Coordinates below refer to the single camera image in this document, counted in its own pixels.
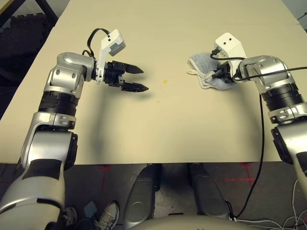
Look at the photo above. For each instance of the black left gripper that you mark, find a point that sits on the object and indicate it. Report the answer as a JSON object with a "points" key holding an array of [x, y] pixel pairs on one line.
{"points": [[112, 73]]}

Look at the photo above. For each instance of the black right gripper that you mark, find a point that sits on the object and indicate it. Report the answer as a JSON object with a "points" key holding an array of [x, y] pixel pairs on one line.
{"points": [[226, 72]]}

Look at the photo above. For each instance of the grey cloth rag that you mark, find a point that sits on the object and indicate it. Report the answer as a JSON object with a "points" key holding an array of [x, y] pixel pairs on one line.
{"points": [[204, 64]]}

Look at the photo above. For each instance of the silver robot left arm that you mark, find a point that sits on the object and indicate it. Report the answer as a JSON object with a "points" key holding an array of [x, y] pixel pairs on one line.
{"points": [[60, 100]]}

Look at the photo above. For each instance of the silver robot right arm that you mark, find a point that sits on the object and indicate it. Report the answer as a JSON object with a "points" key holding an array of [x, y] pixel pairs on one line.
{"points": [[278, 72]]}

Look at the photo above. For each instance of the black foam floor mat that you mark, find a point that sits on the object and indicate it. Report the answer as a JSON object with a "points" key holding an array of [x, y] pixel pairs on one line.
{"points": [[21, 48]]}

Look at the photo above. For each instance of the grey robot left leg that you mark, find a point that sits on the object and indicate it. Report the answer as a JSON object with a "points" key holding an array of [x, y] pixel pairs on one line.
{"points": [[141, 194]]}

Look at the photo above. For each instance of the grey robot leg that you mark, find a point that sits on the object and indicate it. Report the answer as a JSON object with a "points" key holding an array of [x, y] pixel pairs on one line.
{"points": [[141, 194], [207, 191]]}

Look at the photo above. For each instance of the grey robot right leg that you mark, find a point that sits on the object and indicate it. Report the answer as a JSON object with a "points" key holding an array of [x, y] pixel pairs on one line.
{"points": [[207, 191]]}

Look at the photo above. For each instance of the teal flat piece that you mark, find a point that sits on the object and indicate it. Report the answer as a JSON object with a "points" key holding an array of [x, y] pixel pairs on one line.
{"points": [[90, 209]]}

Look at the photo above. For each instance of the grey sneaker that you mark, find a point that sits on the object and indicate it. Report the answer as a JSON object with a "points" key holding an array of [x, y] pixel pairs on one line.
{"points": [[109, 214], [71, 215]]}

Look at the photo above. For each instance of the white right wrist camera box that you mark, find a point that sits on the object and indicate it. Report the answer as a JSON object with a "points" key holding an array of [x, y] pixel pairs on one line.
{"points": [[230, 44]]}

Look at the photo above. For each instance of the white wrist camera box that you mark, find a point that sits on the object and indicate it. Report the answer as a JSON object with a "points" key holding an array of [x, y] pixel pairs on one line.
{"points": [[230, 44], [112, 39]]}

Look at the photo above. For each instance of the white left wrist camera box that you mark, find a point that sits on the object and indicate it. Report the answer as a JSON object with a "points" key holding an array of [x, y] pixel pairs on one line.
{"points": [[112, 39]]}

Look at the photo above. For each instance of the black metal frame bar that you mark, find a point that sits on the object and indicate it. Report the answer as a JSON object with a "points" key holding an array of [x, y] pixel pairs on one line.
{"points": [[49, 8]]}

